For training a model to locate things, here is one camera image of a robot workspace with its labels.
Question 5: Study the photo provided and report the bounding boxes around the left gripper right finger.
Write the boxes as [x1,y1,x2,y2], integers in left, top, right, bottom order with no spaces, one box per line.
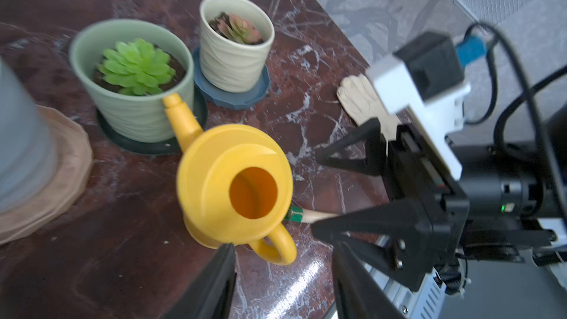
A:
[332,242,403,318]

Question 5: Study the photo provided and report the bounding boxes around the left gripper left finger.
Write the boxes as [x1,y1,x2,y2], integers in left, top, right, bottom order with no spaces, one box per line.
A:
[164,244,237,318]

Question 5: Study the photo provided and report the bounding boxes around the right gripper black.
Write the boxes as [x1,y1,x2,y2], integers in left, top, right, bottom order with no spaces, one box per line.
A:
[312,118,470,291]

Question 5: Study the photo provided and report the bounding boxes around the yellow watering can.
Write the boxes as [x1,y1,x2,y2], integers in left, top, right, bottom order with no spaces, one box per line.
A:
[162,94,297,266]

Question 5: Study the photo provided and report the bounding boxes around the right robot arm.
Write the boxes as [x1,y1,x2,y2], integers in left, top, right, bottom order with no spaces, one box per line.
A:
[312,118,563,295]

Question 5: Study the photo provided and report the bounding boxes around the cream pot pink succulent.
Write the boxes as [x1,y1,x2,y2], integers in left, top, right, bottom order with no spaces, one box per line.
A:
[199,0,276,93]

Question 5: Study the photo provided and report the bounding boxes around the white pot red succulent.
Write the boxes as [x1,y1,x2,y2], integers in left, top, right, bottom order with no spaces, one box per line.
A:
[1,60,57,213]

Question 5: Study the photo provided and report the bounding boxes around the green pot green succulent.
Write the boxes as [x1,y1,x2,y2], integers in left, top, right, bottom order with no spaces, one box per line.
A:
[69,19,194,134]

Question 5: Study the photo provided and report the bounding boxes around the beige gardening glove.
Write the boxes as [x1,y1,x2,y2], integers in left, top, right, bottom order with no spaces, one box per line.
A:
[337,74,401,141]

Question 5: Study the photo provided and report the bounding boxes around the dark green saucer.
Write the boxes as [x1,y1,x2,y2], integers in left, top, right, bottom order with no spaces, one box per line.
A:
[95,87,209,156]

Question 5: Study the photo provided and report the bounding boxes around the blue saucer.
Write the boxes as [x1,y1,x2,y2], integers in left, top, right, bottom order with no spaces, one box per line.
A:
[191,46,272,112]

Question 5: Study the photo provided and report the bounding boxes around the tan wooden saucer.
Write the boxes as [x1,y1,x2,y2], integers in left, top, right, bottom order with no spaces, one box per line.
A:
[0,104,94,247]

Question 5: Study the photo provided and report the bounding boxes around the green rake wooden handle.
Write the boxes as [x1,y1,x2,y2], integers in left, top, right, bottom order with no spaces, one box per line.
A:
[284,206,339,224]

